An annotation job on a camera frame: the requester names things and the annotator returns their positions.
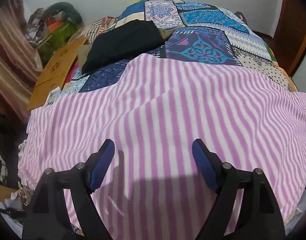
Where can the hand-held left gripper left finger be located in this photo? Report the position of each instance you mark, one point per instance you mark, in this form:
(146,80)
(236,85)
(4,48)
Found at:
(102,166)

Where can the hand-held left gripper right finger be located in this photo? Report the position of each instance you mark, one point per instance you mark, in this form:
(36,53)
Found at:
(205,166)

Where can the pink striped pants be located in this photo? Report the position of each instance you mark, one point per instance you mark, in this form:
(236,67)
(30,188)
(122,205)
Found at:
(168,105)

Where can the heap of dark clothes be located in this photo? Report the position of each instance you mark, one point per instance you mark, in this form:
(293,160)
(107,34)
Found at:
(4,142)

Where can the bamboo lap desk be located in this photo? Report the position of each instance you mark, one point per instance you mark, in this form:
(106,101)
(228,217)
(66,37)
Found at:
(55,66)

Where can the blue patchwork blanket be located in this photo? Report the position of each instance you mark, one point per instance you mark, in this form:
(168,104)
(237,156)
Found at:
(205,45)

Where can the folded black cloth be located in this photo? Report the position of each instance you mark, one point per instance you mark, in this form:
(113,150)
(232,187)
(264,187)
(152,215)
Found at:
(125,42)

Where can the green patterned bag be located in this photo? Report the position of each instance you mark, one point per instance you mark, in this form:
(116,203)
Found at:
(55,38)

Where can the striped brown curtain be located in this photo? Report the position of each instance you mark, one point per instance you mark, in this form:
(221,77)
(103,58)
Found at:
(10,62)

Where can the orange striped bed sheet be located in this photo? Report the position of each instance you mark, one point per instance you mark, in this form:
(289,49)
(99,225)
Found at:
(100,26)

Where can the pile of crumpled clutter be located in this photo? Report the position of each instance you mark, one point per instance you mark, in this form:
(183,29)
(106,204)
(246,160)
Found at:
(37,22)

